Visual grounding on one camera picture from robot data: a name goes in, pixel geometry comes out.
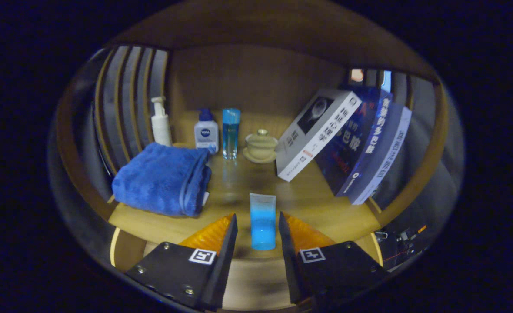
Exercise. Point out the folded blue towel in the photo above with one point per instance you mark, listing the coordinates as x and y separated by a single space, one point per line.
161 178

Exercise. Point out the white book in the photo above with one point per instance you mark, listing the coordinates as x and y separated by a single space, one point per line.
313 134

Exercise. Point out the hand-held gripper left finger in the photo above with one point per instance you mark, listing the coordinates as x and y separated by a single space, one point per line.
221 269

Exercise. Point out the dark blue book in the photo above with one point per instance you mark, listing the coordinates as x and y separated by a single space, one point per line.
352 152

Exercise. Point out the wooden countertop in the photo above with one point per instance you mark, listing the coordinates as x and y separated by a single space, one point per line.
300 200

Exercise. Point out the dark equipment with orange tip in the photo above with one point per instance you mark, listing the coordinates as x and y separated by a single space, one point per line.
402 245

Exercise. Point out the clear blue bottle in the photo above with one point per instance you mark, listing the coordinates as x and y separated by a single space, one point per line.
231 134

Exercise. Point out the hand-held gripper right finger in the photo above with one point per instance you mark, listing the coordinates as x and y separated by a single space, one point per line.
291 269

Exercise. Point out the white pump bottle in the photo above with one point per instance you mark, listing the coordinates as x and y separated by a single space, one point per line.
161 128

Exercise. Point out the blue and white cream tube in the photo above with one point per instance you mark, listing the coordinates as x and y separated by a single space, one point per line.
263 226

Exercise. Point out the white bottle with blue cap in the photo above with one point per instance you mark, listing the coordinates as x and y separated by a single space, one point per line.
206 134

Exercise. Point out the wooden cabinet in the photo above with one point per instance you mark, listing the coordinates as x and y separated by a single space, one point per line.
256 74

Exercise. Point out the beige lidded teacup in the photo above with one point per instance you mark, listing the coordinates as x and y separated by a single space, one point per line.
261 147

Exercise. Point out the lavender book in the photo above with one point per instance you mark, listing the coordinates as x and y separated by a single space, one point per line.
389 156

